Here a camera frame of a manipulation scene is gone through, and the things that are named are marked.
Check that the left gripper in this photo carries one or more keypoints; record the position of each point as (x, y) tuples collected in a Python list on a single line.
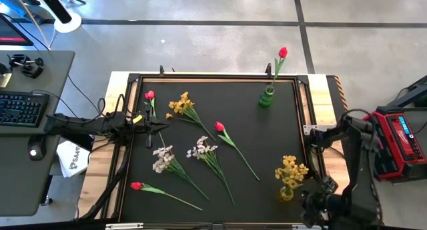
[(140, 126)]

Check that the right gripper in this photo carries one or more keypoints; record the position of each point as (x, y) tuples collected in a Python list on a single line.
[(325, 203)]

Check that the yellow glass vase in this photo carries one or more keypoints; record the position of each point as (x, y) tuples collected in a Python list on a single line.
[(286, 196)]

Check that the yellow artificial flower bunch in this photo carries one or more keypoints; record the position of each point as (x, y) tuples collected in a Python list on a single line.
[(290, 171), (181, 105)]

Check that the red artificial tulip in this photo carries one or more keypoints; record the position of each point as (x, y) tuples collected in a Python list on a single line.
[(136, 186), (149, 95), (219, 126), (283, 52)]

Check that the white artificial flower bunch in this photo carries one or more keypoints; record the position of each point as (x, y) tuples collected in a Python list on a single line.
[(161, 160), (201, 150)]

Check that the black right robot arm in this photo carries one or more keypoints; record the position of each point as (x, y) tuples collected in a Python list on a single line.
[(357, 176)]

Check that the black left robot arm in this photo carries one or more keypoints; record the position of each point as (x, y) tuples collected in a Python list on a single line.
[(83, 125)]

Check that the green glass vase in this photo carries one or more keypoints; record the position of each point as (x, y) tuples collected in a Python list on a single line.
[(266, 100)]

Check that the silver mounting plate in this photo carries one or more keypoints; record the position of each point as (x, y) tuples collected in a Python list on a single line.
[(308, 129)]

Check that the black table mat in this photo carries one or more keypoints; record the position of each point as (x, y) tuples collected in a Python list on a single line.
[(273, 136)]

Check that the white printed paper bag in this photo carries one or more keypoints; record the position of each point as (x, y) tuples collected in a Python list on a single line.
[(71, 160)]

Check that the hazard-striped black floor mat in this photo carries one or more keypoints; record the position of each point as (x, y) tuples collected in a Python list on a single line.
[(335, 90)]

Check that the black computer mouse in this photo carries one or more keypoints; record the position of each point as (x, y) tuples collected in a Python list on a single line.
[(36, 148)]

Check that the white round stand base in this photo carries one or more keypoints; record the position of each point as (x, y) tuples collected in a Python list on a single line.
[(75, 25)]

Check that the black computer keyboard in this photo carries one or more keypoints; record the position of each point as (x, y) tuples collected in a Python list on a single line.
[(23, 108)]

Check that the grey desk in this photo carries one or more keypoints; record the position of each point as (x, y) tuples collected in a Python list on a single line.
[(20, 176)]

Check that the black equipment stand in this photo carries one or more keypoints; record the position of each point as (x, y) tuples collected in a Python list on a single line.
[(413, 91)]

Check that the black stand column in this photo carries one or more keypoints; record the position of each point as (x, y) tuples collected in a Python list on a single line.
[(55, 6)]

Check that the black desk monitor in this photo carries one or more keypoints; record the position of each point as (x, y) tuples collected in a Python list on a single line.
[(11, 31)]

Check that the black aluminium table frame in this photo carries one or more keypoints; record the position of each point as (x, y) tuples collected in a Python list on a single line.
[(133, 78)]

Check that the black frame clamp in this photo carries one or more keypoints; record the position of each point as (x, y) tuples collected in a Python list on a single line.
[(161, 70), (269, 70)]

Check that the black clamp mount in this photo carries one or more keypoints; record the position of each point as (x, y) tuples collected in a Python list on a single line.
[(31, 70)]

